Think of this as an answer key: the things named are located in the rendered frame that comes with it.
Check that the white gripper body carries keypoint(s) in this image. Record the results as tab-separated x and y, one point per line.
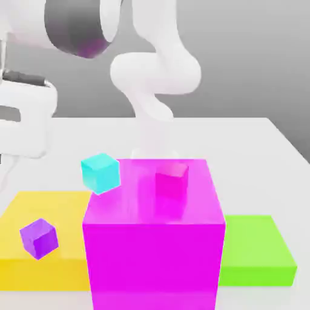
31	101

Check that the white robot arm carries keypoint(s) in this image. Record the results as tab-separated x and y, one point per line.
155	72

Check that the small cyan cube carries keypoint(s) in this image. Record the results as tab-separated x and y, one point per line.
100	173

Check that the small purple cube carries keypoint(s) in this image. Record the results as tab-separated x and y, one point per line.
38	238

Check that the small magenta cube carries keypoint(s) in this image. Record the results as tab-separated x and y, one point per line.
170	184

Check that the large yellow box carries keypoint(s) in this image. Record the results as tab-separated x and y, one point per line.
55	273

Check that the large magenta box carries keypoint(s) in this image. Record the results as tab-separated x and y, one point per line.
155	261

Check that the large green box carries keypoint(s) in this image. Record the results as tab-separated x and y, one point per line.
254	251

